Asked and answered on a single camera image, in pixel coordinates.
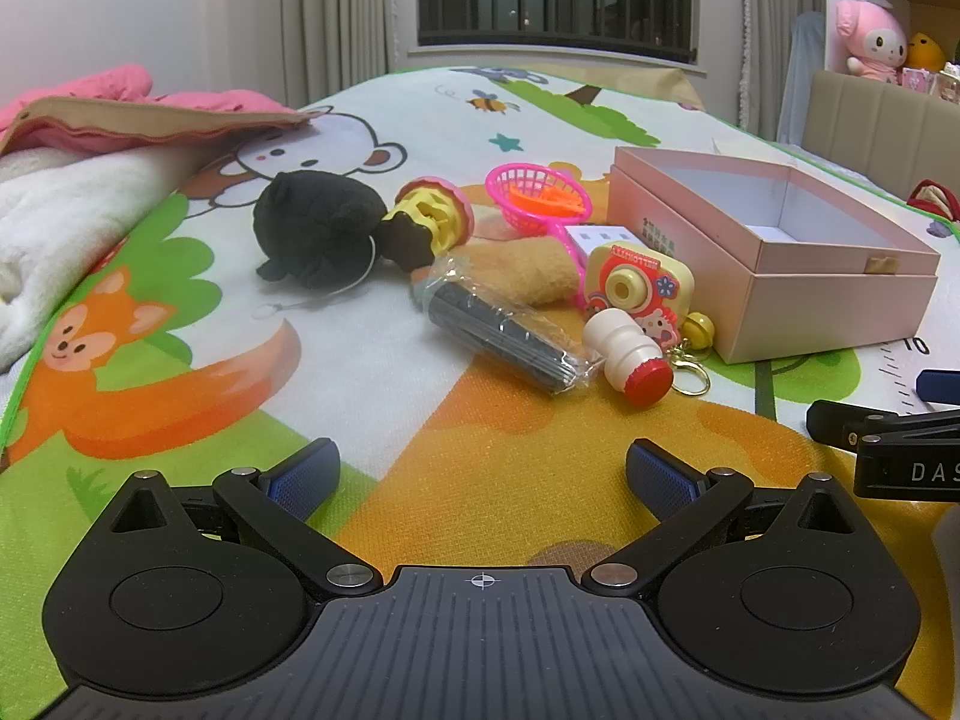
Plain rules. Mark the gold bell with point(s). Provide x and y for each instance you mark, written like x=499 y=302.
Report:
x=701 y=330

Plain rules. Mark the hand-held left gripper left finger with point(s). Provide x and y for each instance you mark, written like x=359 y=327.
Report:
x=304 y=478

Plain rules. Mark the bag of black sticks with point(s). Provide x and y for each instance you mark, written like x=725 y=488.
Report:
x=495 y=330

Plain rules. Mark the white fluffy blanket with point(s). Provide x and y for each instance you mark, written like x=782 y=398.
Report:
x=90 y=202

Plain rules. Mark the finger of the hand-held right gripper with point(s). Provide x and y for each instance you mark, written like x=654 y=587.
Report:
x=941 y=386
x=840 y=420

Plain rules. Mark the pink cardboard box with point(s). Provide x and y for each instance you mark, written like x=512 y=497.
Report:
x=825 y=300

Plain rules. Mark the yellow pink donut toy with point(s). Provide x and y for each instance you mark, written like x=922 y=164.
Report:
x=427 y=217

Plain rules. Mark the white bottle red cap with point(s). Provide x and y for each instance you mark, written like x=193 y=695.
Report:
x=622 y=349

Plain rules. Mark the red white cloth item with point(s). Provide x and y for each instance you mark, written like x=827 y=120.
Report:
x=937 y=199

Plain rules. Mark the pink quilted cloth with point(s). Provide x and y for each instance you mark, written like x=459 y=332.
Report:
x=112 y=86

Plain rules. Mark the beige padded headboard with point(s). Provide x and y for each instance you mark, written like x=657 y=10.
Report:
x=877 y=120

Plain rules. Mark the beige cloth pink trim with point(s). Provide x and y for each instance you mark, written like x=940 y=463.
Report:
x=150 y=116

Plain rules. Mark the orange toy piece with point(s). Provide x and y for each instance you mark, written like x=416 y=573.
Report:
x=551 y=202

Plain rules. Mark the small pink boxes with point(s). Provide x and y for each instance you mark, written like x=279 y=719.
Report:
x=934 y=82

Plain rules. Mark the black plush toy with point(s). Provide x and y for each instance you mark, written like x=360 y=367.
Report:
x=315 y=217

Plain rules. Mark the white curtain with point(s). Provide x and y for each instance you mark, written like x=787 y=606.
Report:
x=757 y=22
x=345 y=7

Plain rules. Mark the animal printed play mat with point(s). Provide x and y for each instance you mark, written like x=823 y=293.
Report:
x=480 y=435

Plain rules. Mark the tan plush toy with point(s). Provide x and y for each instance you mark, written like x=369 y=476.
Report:
x=517 y=262

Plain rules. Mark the pink rabbit plush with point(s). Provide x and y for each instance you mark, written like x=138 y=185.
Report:
x=870 y=34

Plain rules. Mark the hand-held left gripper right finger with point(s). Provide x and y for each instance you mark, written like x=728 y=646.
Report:
x=660 y=476

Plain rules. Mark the yellow plush toy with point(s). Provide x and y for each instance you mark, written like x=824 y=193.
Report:
x=925 y=52

